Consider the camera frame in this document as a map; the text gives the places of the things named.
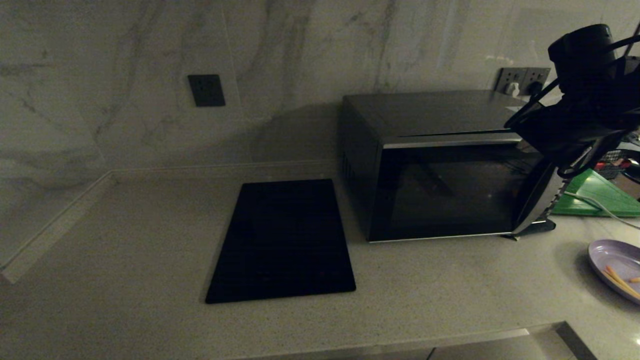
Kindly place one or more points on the green cutting board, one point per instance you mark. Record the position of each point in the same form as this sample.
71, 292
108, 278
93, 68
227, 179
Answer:
600, 195

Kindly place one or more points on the dark single wall socket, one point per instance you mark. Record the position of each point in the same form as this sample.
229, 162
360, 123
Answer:
206, 90

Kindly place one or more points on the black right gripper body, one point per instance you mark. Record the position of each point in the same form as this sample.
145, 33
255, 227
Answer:
560, 130

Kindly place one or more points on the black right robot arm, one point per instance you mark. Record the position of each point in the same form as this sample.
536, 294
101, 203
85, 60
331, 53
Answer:
600, 65

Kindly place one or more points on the metal shopping cart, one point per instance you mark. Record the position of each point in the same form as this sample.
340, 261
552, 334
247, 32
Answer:
620, 167

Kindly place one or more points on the purple plate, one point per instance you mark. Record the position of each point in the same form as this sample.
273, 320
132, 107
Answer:
607, 255

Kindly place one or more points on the black plug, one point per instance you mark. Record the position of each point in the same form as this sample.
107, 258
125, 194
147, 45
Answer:
534, 88

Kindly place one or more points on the white plug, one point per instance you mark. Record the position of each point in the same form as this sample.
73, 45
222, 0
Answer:
512, 90

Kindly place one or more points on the silver black microwave oven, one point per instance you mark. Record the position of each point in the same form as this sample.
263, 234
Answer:
425, 112

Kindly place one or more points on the black induction cooktop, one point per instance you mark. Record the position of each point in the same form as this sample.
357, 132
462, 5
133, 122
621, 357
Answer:
285, 240

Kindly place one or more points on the grey double wall socket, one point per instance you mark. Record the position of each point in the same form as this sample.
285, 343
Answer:
520, 75

